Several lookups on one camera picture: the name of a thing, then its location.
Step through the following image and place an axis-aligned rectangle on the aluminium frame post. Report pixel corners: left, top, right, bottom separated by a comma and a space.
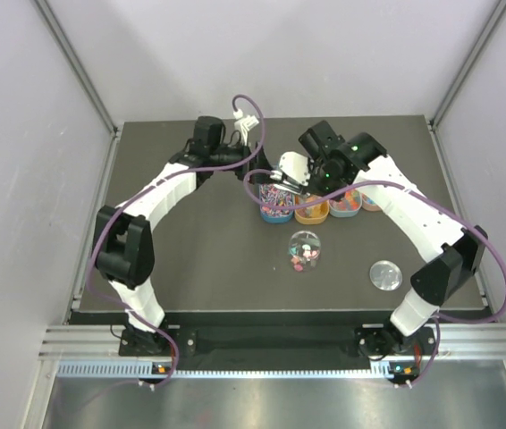
427, 0, 506, 130
30, 0, 118, 136

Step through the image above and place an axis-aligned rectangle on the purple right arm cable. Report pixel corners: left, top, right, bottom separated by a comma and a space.
242, 168, 506, 388

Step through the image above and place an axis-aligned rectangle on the aluminium left frame post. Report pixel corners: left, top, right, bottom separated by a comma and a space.
30, 0, 118, 136

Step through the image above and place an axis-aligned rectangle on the grey slotted cable duct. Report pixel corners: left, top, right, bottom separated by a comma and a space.
55, 356, 419, 380

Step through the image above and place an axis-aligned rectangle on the aluminium front frame rail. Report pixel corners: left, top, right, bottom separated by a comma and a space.
38, 324, 506, 360

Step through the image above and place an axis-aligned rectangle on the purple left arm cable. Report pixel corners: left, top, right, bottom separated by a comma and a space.
83, 94, 266, 390

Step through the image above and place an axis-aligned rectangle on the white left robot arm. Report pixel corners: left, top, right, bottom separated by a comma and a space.
90, 111, 265, 355

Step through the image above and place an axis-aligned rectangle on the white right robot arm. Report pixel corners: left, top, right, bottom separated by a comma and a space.
299, 121, 487, 354

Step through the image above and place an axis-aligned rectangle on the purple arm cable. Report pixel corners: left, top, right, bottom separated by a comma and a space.
242, 168, 506, 388
83, 94, 266, 390

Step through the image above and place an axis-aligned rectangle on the light blue candy tray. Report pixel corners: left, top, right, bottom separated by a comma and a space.
328, 190, 362, 218

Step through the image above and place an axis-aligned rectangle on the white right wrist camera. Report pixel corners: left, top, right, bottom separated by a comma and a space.
270, 151, 311, 195

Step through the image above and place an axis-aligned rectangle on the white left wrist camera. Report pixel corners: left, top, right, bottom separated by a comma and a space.
233, 109, 259, 146

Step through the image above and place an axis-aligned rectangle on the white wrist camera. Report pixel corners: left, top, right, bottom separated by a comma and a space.
233, 109, 259, 146
270, 151, 311, 195

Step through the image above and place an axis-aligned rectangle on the orange candy tray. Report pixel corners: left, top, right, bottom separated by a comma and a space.
294, 195, 329, 225

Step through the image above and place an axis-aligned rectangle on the aluminium right frame post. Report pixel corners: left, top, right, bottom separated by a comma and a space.
427, 0, 506, 130

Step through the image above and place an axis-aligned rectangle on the pink candy tray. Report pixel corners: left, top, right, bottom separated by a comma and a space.
360, 193, 382, 212

